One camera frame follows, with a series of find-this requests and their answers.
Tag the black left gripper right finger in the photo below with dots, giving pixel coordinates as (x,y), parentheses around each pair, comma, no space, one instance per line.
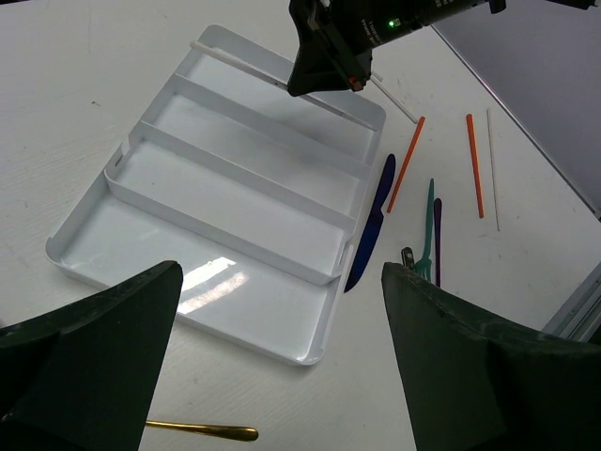
(474,380)

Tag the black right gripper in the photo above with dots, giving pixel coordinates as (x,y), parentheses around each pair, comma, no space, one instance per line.
(337,38)

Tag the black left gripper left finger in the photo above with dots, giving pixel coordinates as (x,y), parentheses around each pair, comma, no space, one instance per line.
(82,377)

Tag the white chopstick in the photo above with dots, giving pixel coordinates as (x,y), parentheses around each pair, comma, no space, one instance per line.
(238,64)
(492,166)

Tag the orange chopstick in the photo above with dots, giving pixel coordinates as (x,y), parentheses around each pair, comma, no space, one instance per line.
(404,167)
(475,165)

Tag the teal plastic fork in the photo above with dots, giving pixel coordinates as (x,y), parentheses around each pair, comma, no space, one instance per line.
(424,265)

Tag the white divided cutlery tray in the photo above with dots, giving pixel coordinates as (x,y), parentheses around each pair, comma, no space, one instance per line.
(255,194)

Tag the gold fork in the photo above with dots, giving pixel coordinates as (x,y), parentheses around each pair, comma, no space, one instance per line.
(233,433)

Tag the iridescent blue knife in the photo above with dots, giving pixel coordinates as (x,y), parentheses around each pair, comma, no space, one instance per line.
(373,224)

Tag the iridescent purple fork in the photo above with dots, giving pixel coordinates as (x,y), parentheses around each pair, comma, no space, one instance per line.
(437,228)

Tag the aluminium table rail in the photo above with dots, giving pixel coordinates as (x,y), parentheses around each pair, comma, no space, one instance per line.
(579,317)

